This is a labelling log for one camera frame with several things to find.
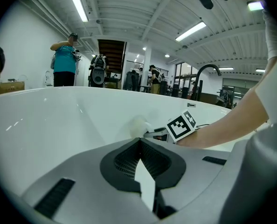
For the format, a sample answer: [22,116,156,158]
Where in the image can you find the dark wooden vanity cabinet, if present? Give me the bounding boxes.
[199,92,230,109]

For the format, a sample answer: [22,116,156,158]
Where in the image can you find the brown cardboard box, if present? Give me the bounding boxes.
[0,81,25,96]

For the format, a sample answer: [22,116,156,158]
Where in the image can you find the person's white shirt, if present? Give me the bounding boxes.
[254,8,277,128]

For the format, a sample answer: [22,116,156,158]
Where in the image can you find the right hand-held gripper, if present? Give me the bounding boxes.
[143,110,197,145]

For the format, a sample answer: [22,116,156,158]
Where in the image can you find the white bathtub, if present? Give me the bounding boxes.
[0,85,272,205]

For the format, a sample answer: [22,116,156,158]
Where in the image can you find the white fluffy cleaning cloth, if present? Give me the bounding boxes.
[128,115,158,139]

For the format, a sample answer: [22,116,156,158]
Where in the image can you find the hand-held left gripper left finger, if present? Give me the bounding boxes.
[21,138,158,224]

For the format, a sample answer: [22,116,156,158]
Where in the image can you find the long ceiling light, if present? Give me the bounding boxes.
[247,0,265,12]
[68,0,89,23]
[175,21,207,42]

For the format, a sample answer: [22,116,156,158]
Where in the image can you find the black hand shower handle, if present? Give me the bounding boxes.
[198,79,204,101]

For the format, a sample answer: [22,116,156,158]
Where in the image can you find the brown wooden staircase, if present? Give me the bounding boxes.
[97,39,127,73]

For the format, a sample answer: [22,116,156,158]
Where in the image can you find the black bathtub faucet set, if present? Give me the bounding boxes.
[191,63,222,101]

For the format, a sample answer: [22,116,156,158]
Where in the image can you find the person's right forearm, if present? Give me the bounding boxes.
[177,87,270,149]

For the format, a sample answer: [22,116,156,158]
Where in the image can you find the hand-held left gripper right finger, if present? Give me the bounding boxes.
[139,138,231,219]

